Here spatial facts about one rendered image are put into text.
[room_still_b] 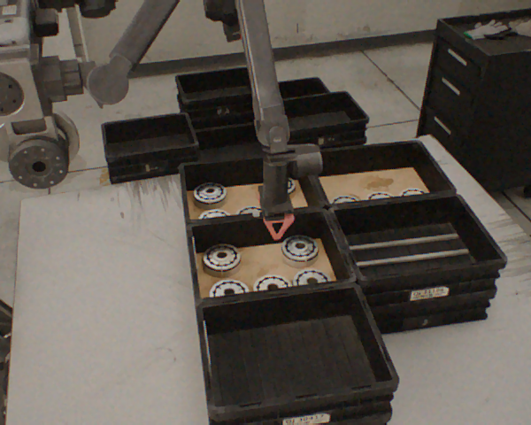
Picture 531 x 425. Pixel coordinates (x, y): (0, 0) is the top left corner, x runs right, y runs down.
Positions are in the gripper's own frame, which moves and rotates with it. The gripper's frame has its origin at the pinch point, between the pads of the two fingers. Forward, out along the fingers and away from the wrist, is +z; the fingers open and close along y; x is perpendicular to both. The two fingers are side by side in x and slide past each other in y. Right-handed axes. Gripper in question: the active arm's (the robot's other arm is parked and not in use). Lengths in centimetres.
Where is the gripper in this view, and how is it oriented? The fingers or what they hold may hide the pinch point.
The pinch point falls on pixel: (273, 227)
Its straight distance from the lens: 142.0
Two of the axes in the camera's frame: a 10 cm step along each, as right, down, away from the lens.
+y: -1.9, -6.0, 7.8
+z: -0.1, 7.9, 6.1
